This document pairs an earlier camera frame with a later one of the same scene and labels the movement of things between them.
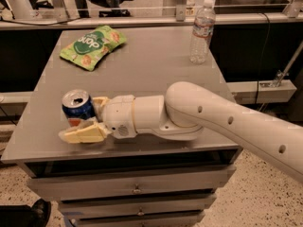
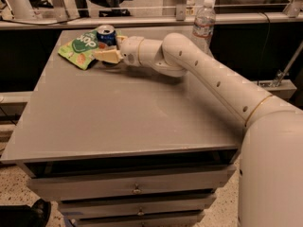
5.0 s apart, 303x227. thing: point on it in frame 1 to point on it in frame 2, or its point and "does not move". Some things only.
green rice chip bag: (90, 47) does not move
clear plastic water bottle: (203, 29) does not move
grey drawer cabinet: (143, 180) does not move
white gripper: (118, 114) to (130, 51)
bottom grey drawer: (171, 220) does not move
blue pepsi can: (78, 106) to (106, 36)
